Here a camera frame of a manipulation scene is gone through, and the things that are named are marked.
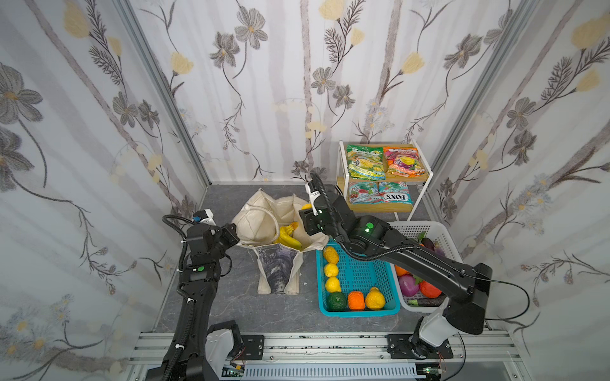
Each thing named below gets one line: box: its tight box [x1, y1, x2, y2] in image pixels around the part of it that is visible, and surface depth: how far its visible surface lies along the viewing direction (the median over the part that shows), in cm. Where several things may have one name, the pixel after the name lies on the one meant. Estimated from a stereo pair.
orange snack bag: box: [384, 146, 426, 178], surface depth 79 cm
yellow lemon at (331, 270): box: [324, 262, 340, 278], surface depth 88 cm
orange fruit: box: [347, 290, 366, 312], surface depth 80 cm
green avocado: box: [326, 291, 348, 312], surface depth 81 cm
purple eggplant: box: [420, 237, 436, 252], surface depth 96 cm
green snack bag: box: [346, 144, 387, 181], surface depth 79 cm
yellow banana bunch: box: [276, 221, 303, 251], surface depth 90 cm
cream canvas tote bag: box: [232, 188, 329, 296], surface depth 85 cm
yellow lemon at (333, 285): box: [324, 276, 343, 293], surface depth 85 cm
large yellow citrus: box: [365, 286, 386, 311], surface depth 80 cm
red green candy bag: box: [348, 180, 381, 205], surface depth 95 cm
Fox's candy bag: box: [378, 181, 414, 205], surface depth 95 cm
